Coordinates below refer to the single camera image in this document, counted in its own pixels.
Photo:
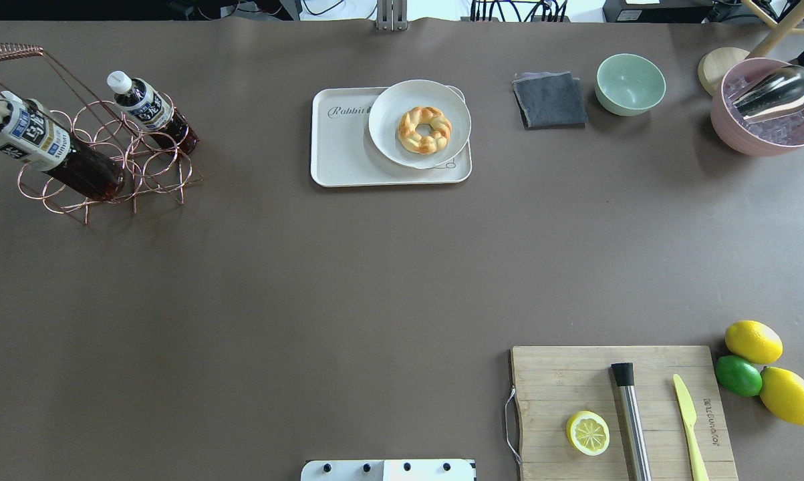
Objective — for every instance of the yellow plastic knife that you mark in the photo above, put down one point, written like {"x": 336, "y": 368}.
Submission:
{"x": 689, "y": 418}

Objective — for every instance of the white rabbit tray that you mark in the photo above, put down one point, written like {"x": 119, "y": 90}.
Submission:
{"x": 344, "y": 156}

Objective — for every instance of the round wooden stand base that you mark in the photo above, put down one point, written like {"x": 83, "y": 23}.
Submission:
{"x": 715, "y": 64}

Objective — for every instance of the yellow lemon near lime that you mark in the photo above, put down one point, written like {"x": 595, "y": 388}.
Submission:
{"x": 783, "y": 394}

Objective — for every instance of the metal frame bracket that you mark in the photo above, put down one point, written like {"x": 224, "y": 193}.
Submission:
{"x": 391, "y": 15}

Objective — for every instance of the mint green bowl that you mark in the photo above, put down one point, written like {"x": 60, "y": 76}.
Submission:
{"x": 629, "y": 85}

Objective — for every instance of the wooden cutting board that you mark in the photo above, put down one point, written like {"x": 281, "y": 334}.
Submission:
{"x": 553, "y": 383}

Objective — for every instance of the metal ice scoop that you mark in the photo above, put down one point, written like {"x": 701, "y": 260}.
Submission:
{"x": 780, "y": 93}

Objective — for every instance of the copper wire bottle rack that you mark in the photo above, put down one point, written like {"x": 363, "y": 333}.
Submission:
{"x": 99, "y": 122}

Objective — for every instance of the lemon half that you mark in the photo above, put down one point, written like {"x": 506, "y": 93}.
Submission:
{"x": 588, "y": 433}

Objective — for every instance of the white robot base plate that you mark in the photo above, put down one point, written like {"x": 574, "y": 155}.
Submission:
{"x": 390, "y": 469}

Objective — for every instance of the green lime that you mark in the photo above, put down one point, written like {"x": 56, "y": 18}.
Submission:
{"x": 738, "y": 375}

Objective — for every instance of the braided ring bread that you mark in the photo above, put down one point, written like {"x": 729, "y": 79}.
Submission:
{"x": 424, "y": 130}

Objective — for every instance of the clear ice cubes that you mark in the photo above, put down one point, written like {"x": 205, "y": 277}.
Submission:
{"x": 777, "y": 131}

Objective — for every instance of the yellow lemon far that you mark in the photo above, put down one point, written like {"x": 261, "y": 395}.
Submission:
{"x": 753, "y": 341}

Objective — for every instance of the pink bowl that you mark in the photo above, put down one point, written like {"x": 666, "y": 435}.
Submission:
{"x": 744, "y": 74}

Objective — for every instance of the tea bottle white cap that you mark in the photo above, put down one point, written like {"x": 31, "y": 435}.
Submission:
{"x": 29, "y": 135}

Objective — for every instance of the steel muddler black tip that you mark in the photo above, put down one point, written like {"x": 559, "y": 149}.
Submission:
{"x": 624, "y": 377}

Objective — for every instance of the white plate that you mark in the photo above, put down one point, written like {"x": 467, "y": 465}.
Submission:
{"x": 398, "y": 99}

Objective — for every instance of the wooden cup stand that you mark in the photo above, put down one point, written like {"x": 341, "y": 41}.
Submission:
{"x": 778, "y": 30}

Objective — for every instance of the grey folded cloth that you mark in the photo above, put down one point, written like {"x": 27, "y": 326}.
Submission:
{"x": 549, "y": 100}

